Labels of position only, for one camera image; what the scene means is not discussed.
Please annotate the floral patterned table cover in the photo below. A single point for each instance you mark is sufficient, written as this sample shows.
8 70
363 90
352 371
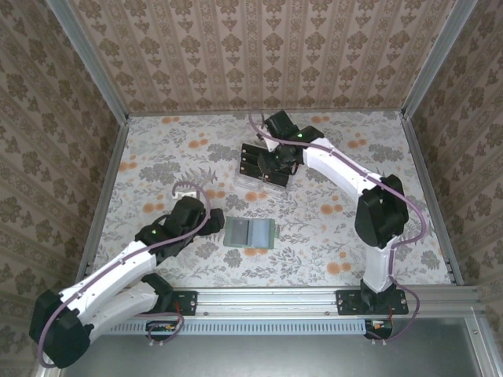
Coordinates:
177 137

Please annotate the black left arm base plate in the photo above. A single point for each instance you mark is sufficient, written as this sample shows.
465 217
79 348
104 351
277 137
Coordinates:
188 304

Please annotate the thin aluminium wall rail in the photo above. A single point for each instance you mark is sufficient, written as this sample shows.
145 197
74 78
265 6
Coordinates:
275 112

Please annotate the aluminium corner post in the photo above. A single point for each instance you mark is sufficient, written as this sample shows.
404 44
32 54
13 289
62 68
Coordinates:
89 59
436 59

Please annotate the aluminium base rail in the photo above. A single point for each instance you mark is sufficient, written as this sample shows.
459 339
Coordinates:
267 300

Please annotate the grey sheet metal panel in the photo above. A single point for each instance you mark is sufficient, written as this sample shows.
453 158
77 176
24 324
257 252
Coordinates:
255 357

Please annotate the aluminium lower frame bar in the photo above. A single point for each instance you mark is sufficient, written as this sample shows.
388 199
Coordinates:
484 355

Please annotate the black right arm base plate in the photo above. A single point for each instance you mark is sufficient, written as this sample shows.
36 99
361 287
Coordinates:
346 302

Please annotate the grey-green card holder wallet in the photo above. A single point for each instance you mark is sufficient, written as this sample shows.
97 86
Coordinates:
261 233

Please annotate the aluminium side rail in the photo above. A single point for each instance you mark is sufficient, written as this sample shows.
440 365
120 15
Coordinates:
105 196
431 196

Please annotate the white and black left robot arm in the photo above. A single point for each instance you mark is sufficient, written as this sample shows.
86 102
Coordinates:
118 267

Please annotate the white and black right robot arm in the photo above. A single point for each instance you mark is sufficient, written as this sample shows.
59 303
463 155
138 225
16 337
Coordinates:
334 169

